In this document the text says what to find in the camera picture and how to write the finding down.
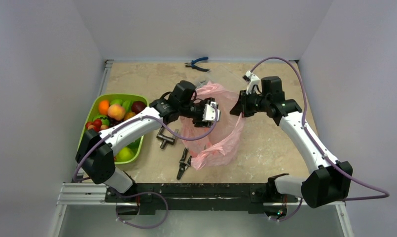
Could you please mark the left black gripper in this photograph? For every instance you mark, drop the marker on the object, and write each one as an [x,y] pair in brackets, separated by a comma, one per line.
[198,122]

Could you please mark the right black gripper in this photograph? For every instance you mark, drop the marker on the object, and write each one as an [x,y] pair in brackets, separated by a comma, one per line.
[243,104]

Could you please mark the pink plastic bag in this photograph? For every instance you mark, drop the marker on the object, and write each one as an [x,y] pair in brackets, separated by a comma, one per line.
[221,145]

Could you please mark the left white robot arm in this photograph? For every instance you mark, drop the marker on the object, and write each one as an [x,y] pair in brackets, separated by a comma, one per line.
[97,149]

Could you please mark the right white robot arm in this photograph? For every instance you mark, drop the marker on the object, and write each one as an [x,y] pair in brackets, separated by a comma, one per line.
[325,183]

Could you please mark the fake dark red plum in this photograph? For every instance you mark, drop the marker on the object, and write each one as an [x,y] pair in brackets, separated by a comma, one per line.
[138,106]

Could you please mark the fake peach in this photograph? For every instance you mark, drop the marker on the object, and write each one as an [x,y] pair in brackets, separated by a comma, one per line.
[116,112]

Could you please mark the fake green apple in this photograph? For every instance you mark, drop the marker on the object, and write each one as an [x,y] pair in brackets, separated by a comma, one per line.
[125,155]

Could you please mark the fake orange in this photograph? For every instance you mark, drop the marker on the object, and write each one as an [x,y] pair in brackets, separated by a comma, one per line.
[103,107]

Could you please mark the clear compartment screw box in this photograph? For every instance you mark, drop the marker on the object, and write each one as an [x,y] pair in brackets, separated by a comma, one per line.
[222,76]

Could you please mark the dark metal clamp tool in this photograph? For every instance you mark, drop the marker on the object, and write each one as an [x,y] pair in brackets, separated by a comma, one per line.
[165,140]

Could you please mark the green plastic fruit tray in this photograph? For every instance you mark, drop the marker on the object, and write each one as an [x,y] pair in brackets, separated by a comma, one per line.
[125,100]

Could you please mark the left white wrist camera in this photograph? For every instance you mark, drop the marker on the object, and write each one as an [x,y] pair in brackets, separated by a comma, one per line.
[211,112]

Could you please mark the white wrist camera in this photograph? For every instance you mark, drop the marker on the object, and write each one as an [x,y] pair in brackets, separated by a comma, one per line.
[253,82]
[211,112]

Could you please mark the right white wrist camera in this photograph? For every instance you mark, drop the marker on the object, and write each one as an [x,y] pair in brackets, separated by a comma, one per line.
[253,82]

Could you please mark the blue handled pliers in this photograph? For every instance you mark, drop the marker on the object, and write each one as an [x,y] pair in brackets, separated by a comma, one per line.
[193,64]

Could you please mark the black handled wire stripper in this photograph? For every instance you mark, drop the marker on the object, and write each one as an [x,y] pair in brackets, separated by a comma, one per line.
[184,163]

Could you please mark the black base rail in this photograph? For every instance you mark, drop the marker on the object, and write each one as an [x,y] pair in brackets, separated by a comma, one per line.
[254,198]

